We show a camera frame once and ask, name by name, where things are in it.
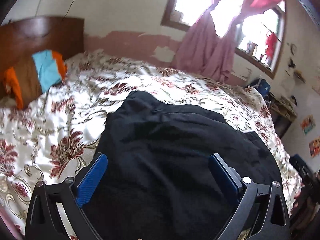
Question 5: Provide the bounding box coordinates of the dark navy padded jacket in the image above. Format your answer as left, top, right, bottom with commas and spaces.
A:
84, 91, 281, 239

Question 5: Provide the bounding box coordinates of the floral white red bedspread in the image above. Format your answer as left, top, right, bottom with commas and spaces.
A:
1, 50, 302, 233

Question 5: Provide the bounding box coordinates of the wooden side desk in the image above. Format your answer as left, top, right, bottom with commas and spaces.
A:
268, 92, 297, 139

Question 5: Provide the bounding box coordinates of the blue backpack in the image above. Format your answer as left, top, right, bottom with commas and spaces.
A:
248, 77, 271, 98

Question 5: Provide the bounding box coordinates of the orange brown blue pillow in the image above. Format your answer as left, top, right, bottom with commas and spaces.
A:
1, 50, 67, 110

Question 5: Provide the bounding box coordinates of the pink left curtain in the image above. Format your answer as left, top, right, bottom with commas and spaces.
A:
170, 10, 236, 83

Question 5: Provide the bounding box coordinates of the pink curtain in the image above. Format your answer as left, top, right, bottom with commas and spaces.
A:
170, 10, 236, 83
210, 0, 282, 82

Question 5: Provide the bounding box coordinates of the brown framed window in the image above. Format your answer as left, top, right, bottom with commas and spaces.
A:
161, 0, 285, 76

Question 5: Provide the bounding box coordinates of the red hanging decoration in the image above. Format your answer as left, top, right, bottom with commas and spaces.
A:
265, 32, 278, 59

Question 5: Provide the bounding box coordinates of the dark wooden headboard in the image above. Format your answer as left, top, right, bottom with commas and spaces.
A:
1, 16, 85, 92

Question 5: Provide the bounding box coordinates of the pink right curtain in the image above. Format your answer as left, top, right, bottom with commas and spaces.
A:
210, 0, 282, 82

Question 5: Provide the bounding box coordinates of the colourful cartoon wall poster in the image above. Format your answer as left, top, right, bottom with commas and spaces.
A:
300, 115, 316, 135

